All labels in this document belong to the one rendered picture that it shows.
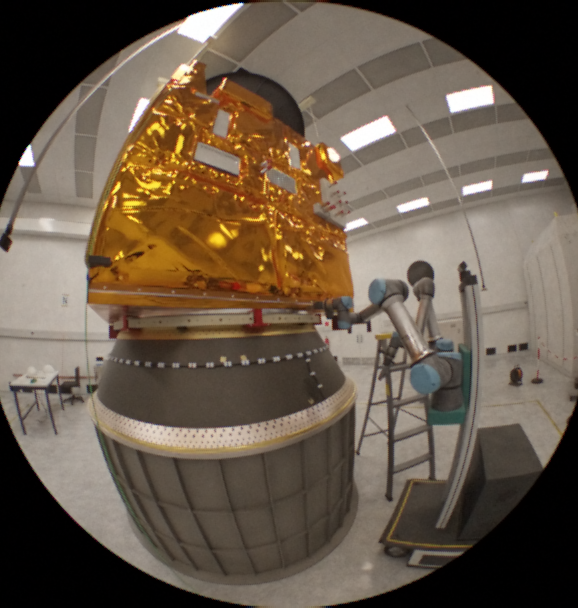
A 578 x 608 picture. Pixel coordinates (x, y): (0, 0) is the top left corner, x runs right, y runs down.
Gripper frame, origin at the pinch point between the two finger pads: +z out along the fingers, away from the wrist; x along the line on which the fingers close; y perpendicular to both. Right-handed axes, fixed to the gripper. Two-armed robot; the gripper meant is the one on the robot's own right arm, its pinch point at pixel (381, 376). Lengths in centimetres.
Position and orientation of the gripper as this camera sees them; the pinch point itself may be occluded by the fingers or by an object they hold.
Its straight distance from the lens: 150.2
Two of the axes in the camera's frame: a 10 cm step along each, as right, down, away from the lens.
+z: -3.4, 9.4, -0.1
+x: 5.3, 2.0, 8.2
